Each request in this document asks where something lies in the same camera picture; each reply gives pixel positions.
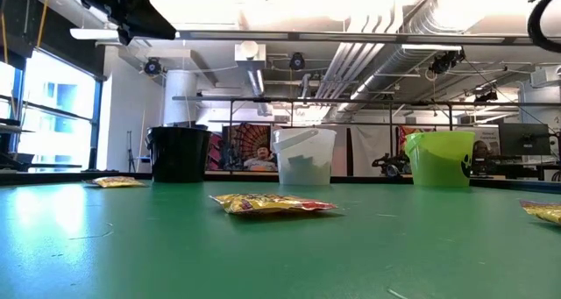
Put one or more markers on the white ceiling unit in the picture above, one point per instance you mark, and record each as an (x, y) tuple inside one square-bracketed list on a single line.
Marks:
[(250, 53)]

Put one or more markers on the white equipment sign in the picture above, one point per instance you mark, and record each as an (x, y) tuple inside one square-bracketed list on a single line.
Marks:
[(488, 134)]

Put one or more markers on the silver air duct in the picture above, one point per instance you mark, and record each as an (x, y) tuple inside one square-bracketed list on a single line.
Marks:
[(256, 86)]

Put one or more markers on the white round pillar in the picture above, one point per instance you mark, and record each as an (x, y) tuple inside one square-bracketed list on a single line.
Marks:
[(179, 97)]

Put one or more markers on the black overhead camera rig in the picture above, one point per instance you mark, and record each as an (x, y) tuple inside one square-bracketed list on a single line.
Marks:
[(447, 61)]

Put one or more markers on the black table frame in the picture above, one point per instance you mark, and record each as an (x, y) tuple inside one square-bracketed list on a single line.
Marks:
[(26, 176)]

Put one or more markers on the black ceiling camera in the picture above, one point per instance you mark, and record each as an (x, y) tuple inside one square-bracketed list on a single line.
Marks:
[(153, 66), (297, 61)]

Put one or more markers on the black metal rack frame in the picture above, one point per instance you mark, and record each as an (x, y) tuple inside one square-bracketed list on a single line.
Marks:
[(263, 100)]

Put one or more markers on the black computer monitor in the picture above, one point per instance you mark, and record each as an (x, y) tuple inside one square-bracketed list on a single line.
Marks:
[(523, 139)]

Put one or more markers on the black bench equipment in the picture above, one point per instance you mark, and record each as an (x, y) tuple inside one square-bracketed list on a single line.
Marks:
[(390, 165)]

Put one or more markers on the person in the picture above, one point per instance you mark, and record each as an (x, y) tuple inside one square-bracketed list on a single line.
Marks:
[(261, 161), (480, 152)]

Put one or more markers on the black halloween bucket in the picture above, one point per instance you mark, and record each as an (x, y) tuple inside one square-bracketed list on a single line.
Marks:
[(179, 156)]

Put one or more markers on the yellow Sour Patch Kids pack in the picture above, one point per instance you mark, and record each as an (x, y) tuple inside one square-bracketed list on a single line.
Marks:
[(267, 204), (545, 211), (114, 182)]

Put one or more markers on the green halloween bucket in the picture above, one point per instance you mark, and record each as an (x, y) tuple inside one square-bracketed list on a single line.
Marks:
[(438, 163)]

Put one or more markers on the white partition panel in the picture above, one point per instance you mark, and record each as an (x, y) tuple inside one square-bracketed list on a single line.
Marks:
[(368, 145)]

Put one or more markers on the white halloween bucket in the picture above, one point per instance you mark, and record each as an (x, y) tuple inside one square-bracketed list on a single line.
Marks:
[(304, 156)]

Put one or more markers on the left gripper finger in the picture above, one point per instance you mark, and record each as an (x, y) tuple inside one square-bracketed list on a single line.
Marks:
[(149, 27)]

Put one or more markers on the red patterned wall poster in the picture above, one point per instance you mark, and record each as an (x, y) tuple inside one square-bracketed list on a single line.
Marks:
[(245, 137)]

